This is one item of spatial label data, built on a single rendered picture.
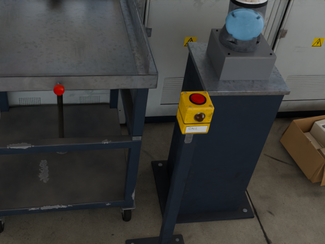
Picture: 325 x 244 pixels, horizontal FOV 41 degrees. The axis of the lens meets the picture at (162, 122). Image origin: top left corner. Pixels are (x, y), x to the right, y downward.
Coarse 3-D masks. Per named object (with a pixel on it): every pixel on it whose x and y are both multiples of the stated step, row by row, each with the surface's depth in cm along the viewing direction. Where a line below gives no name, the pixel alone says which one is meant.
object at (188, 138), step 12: (180, 144) 134; (192, 144) 132; (180, 156) 135; (180, 168) 139; (180, 180) 143; (180, 192) 147; (168, 204) 153; (168, 216) 156; (168, 228) 161; (132, 240) 188; (144, 240) 188; (156, 240) 189; (168, 240) 167; (180, 240) 191
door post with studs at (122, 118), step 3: (120, 93) 227; (120, 96) 229; (120, 99) 230; (120, 102) 232; (120, 105) 233; (120, 108) 235; (123, 108) 235; (120, 111) 236; (123, 111) 236; (120, 114) 238; (123, 114) 238; (120, 117) 239; (123, 117) 239; (120, 120) 240; (123, 120) 241
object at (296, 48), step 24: (288, 0) 208; (312, 0) 209; (288, 24) 215; (312, 24) 218; (288, 48) 226; (312, 48) 229; (288, 72) 238; (312, 72) 241; (288, 96) 251; (312, 96) 255
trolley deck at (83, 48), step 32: (0, 0) 159; (32, 0) 162; (64, 0) 165; (96, 0) 168; (0, 32) 144; (32, 32) 146; (64, 32) 148; (96, 32) 151; (0, 64) 131; (32, 64) 133; (64, 64) 135; (96, 64) 137; (128, 64) 139
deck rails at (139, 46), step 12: (120, 0) 170; (132, 0) 160; (132, 12) 161; (132, 24) 157; (132, 36) 151; (144, 36) 140; (132, 48) 146; (144, 48) 141; (144, 60) 141; (144, 72) 137
